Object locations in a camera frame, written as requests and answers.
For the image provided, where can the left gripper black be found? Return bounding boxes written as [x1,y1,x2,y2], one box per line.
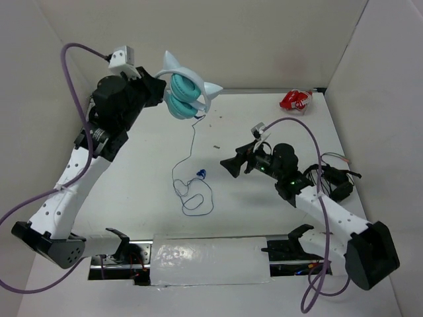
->
[118,66,167,131]

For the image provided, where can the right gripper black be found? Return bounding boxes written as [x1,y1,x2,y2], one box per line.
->
[219,139,283,180]

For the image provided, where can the teal white cat-ear headphones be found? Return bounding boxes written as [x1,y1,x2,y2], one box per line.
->
[154,51,223,120]

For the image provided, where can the blue headphone cable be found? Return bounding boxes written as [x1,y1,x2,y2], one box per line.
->
[171,114,215,217]

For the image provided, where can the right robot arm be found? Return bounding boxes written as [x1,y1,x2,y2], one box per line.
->
[220,142,400,291]

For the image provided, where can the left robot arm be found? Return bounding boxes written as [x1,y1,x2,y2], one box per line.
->
[11,67,166,269]

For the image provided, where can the red crumpled wrapper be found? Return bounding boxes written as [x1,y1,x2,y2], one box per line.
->
[280,89,313,115]

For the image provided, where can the white taped front panel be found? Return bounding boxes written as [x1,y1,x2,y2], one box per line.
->
[150,237,271,287]

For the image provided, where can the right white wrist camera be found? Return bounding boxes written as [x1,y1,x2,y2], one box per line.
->
[250,122,270,143]

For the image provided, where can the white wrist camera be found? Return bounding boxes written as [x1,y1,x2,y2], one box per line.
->
[250,122,270,143]
[108,46,140,79]

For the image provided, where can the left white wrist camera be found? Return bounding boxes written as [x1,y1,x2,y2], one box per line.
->
[108,46,140,79]

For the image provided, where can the aluminium frame rail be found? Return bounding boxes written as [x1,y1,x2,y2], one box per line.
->
[85,86,327,116]

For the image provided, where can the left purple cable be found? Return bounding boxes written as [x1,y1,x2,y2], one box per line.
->
[0,42,112,294]

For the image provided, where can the purple cable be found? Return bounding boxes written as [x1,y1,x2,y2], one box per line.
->
[264,118,351,314]
[0,42,112,294]

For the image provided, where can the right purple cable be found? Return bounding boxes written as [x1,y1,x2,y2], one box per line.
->
[264,118,351,314]

